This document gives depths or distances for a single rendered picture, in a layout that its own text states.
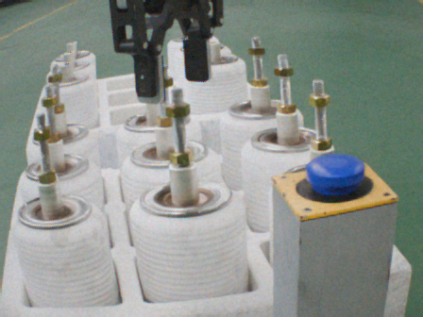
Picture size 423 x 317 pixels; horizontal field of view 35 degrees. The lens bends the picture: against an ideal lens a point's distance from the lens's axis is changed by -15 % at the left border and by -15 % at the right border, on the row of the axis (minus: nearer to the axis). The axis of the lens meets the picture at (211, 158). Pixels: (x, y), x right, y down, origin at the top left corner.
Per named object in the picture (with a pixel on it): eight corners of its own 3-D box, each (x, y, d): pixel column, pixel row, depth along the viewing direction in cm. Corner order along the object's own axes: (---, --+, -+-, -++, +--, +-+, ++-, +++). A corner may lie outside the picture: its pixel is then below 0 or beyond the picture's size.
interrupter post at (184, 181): (165, 206, 63) (161, 167, 61) (181, 195, 64) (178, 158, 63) (190, 210, 61) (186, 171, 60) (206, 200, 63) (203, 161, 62)
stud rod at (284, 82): (294, 127, 75) (289, 55, 72) (286, 129, 74) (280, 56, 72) (289, 125, 76) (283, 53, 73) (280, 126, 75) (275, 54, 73)
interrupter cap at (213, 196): (123, 210, 62) (121, 203, 62) (174, 181, 68) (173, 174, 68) (199, 227, 58) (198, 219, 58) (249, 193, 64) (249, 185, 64)
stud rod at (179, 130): (175, 180, 62) (167, 90, 60) (185, 176, 63) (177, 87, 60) (182, 183, 62) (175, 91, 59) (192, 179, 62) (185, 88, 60)
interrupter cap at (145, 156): (156, 142, 79) (155, 136, 79) (222, 149, 75) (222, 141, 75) (115, 167, 72) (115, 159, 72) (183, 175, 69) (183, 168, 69)
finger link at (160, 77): (139, 55, 57) (142, 101, 58) (134, 57, 56) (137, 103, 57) (162, 55, 56) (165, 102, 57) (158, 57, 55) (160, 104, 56)
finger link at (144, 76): (141, 32, 56) (143, 93, 57) (118, 41, 53) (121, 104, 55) (157, 32, 55) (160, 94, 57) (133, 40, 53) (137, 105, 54)
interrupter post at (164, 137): (164, 153, 75) (161, 120, 74) (186, 155, 74) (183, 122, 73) (151, 160, 73) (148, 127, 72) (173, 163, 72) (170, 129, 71)
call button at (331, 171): (353, 178, 48) (353, 149, 47) (372, 199, 44) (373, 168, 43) (298, 187, 47) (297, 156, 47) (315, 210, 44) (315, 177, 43)
